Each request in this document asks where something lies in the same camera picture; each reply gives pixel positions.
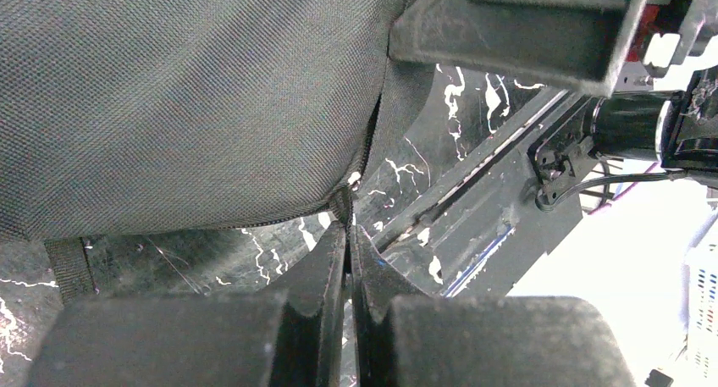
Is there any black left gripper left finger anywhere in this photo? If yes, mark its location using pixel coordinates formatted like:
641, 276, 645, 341
27, 223, 346, 386

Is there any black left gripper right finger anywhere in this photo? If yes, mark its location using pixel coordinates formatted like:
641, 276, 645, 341
349, 226, 634, 386

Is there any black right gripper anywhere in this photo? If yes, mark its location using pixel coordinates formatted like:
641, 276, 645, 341
389, 0, 717, 97

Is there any black student backpack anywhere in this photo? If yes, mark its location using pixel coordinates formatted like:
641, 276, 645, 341
1, 0, 434, 301

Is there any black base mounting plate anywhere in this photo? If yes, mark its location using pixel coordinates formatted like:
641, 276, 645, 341
373, 89, 588, 298

